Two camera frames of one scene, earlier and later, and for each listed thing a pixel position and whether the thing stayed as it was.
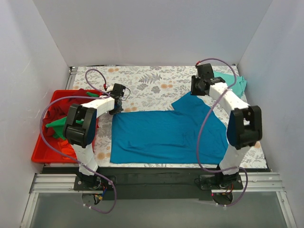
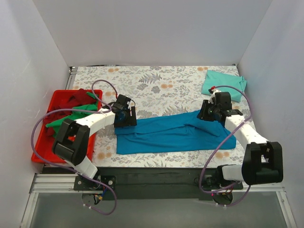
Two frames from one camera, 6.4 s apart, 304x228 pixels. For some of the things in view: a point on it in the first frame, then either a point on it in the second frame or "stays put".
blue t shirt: x=190 y=134 stays put
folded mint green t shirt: x=240 y=86 stays put
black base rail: x=158 y=183 stays put
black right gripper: x=195 y=86 to x=203 y=110
